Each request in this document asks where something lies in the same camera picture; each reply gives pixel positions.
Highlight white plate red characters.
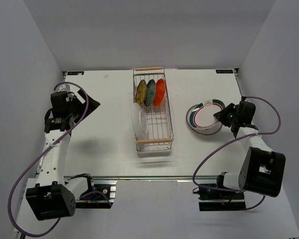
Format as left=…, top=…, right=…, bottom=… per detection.
left=186, top=105, right=222, bottom=135

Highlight orange plate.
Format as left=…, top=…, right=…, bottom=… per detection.
left=152, top=79, right=166, bottom=106

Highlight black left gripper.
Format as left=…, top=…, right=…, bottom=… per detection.
left=67, top=89, right=100, bottom=124

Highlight large plain white plate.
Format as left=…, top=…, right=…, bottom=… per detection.
left=131, top=103, right=148, bottom=139

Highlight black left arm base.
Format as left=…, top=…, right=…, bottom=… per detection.
left=71, top=174, right=117, bottom=209

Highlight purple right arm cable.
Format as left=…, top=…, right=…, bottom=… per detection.
left=192, top=96, right=282, bottom=211

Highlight white plate red green dots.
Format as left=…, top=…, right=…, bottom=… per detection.
left=140, top=111, right=148, bottom=134

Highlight wire dish rack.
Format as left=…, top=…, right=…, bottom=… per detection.
left=133, top=67, right=174, bottom=154

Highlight dark teal patterned plate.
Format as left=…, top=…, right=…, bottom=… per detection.
left=144, top=79, right=156, bottom=107

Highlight yellow patterned plate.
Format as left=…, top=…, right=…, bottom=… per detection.
left=136, top=80, right=147, bottom=106

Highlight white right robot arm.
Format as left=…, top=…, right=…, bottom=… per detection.
left=214, top=97, right=286, bottom=199

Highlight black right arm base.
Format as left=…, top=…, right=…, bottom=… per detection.
left=193, top=172, right=246, bottom=212

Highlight white plate teal arc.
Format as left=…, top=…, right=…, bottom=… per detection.
left=189, top=99, right=225, bottom=129

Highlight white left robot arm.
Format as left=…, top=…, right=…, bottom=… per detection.
left=25, top=84, right=100, bottom=221

